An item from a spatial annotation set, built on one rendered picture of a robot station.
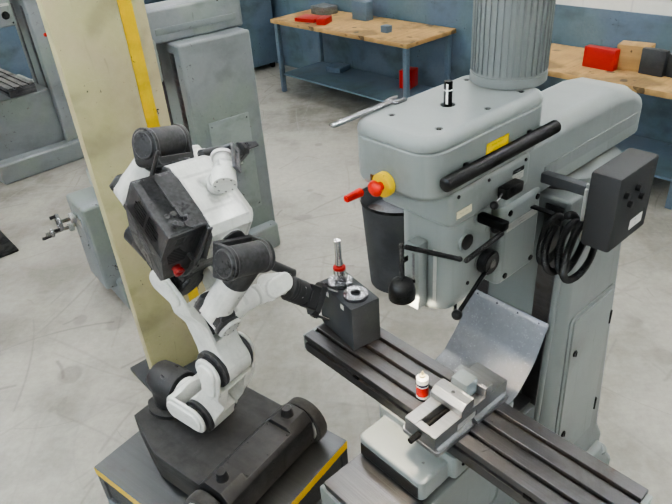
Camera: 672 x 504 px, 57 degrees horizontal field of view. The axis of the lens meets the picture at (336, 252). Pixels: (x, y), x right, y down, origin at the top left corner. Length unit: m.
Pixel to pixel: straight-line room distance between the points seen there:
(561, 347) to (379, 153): 1.09
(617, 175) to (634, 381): 2.15
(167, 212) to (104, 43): 1.35
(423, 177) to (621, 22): 4.74
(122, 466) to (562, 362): 1.76
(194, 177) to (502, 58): 0.87
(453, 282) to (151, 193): 0.84
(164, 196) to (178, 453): 1.14
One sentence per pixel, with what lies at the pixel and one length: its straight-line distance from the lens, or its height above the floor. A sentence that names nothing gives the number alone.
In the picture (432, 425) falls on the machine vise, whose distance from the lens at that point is 1.92.
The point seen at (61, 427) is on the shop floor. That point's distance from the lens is 3.67.
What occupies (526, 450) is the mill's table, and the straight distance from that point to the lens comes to 2.02.
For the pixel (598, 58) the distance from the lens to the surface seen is 5.51.
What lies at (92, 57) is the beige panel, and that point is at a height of 1.79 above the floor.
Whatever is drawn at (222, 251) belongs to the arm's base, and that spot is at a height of 1.57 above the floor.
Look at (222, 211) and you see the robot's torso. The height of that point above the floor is 1.62.
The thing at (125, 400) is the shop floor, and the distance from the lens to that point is 3.67.
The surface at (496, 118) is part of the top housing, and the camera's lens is 1.53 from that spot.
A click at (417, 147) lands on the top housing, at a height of 1.87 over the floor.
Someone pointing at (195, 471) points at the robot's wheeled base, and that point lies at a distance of 2.45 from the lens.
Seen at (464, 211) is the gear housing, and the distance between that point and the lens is 1.55.
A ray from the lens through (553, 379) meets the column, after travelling 2.35.
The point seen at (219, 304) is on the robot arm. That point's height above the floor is 1.37.
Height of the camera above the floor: 2.41
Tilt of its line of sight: 32 degrees down
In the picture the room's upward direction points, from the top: 5 degrees counter-clockwise
